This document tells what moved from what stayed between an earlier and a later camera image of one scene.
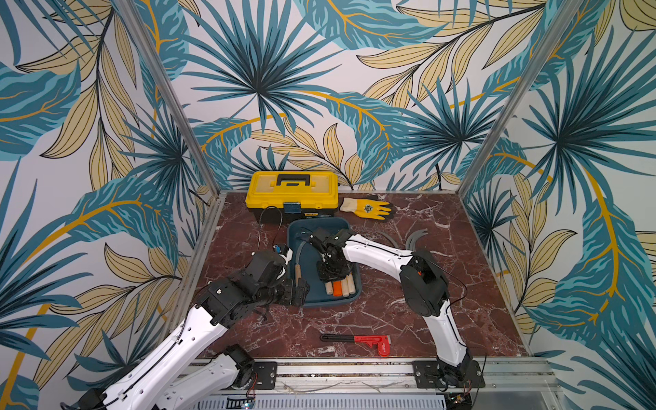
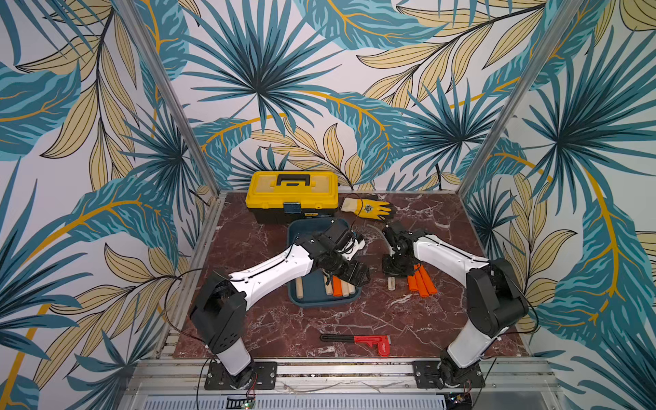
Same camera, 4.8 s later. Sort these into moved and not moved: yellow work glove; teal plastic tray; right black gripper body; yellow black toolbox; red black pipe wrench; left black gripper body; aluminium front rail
Moved: right black gripper body; left black gripper body
Not moved: aluminium front rail; yellow black toolbox; yellow work glove; teal plastic tray; red black pipe wrench
